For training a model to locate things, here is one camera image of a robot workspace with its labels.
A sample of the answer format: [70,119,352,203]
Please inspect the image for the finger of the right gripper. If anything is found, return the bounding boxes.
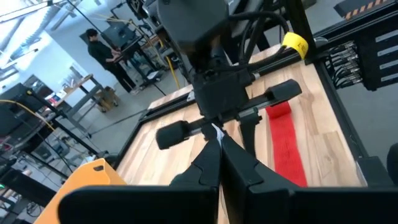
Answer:
[239,111,263,158]
[201,123,218,144]

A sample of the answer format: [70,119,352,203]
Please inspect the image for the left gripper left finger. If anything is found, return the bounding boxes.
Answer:
[57,136,223,224]

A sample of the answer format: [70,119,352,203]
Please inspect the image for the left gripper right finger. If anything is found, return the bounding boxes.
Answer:
[221,134,398,224]

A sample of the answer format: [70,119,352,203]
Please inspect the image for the red elastic bandage strip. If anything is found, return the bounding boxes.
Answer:
[265,101,308,188]

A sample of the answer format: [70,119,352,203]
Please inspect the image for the yellow plastic bin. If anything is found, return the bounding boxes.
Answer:
[33,157,127,224]

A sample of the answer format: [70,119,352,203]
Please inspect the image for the cardboard box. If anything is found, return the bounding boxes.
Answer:
[95,86,121,113]

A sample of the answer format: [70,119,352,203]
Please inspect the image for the black equipment cart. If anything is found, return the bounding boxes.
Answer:
[101,20,165,90]

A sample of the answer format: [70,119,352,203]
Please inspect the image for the person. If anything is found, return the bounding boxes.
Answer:
[85,28,141,96]

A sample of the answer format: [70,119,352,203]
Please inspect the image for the wooden work table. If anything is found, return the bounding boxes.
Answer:
[46,73,105,138]

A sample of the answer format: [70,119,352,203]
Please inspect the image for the black control box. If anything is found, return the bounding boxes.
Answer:
[326,18,398,91]

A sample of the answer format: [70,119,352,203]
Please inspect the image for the hazard striped floor mat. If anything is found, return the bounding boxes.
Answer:
[334,0,392,20]

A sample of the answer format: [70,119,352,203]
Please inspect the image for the black cabinet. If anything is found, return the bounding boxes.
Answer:
[0,82,47,138]

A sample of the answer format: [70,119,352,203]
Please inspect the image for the yellow floor cable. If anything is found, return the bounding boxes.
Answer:
[164,55,182,90]

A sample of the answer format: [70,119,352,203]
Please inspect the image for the yellow cable tag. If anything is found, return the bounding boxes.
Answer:
[282,32,309,60]

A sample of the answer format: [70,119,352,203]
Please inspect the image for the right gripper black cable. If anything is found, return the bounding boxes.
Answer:
[228,11,290,73]

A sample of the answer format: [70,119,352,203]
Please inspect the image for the yellow hanging cable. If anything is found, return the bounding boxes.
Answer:
[0,98,57,132]

